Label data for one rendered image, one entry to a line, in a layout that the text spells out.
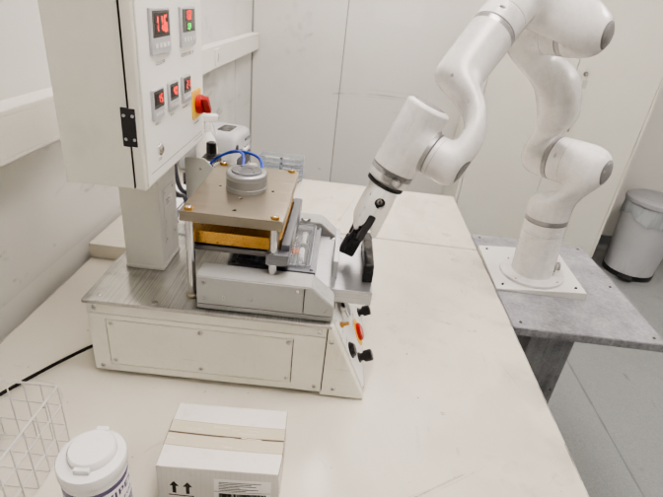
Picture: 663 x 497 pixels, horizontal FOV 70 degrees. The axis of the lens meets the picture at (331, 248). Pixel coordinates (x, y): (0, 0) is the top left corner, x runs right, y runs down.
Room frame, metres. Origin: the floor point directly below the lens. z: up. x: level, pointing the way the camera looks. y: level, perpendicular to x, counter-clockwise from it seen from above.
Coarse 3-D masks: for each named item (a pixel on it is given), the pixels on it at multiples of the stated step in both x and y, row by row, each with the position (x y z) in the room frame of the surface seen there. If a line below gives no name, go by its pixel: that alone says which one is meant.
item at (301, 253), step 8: (304, 224) 0.96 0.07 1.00; (304, 232) 0.92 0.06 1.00; (312, 232) 0.92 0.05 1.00; (296, 240) 0.88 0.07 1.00; (304, 240) 0.88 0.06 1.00; (312, 240) 0.89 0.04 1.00; (296, 248) 0.84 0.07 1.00; (304, 248) 0.84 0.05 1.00; (312, 248) 0.85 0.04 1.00; (296, 256) 0.81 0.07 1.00; (304, 256) 0.81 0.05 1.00; (304, 264) 0.78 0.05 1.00
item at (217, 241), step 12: (288, 216) 0.88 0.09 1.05; (204, 228) 0.78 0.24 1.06; (216, 228) 0.78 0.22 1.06; (228, 228) 0.79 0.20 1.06; (240, 228) 0.79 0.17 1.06; (204, 240) 0.77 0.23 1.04; (216, 240) 0.77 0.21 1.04; (228, 240) 0.77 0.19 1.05; (240, 240) 0.77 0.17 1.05; (252, 240) 0.77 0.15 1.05; (264, 240) 0.77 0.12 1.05; (240, 252) 0.77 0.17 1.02; (252, 252) 0.77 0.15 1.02; (264, 252) 0.77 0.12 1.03
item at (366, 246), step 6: (366, 234) 0.93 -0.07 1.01; (366, 240) 0.90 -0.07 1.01; (366, 246) 0.88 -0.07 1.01; (372, 246) 0.89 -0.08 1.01; (366, 252) 0.85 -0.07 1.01; (372, 252) 0.85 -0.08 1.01; (366, 258) 0.82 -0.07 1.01; (372, 258) 0.83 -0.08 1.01; (366, 264) 0.80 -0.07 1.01; (372, 264) 0.80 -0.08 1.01; (366, 270) 0.80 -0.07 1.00; (372, 270) 0.80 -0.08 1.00; (366, 276) 0.80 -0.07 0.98; (372, 276) 0.80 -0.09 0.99
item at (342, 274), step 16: (336, 240) 0.89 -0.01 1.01; (320, 256) 0.88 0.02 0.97; (336, 256) 0.82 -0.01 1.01; (352, 256) 0.90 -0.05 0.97; (320, 272) 0.81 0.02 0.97; (336, 272) 0.80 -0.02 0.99; (352, 272) 0.83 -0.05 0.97; (336, 288) 0.76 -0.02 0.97; (352, 288) 0.77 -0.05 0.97; (368, 288) 0.78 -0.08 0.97; (368, 304) 0.76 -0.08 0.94
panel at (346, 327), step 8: (336, 304) 0.79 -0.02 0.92; (352, 304) 0.93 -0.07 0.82; (336, 312) 0.76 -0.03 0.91; (352, 312) 0.90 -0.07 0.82; (336, 320) 0.74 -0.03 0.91; (344, 320) 0.80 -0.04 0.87; (352, 320) 0.87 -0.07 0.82; (360, 320) 0.95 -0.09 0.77; (336, 328) 0.72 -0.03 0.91; (344, 328) 0.77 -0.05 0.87; (352, 328) 0.84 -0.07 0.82; (344, 336) 0.75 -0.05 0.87; (352, 336) 0.81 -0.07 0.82; (344, 344) 0.73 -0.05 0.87; (360, 344) 0.85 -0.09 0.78; (360, 352) 0.82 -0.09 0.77; (352, 360) 0.74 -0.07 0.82; (360, 368) 0.77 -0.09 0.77; (360, 376) 0.75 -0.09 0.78; (360, 384) 0.72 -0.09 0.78
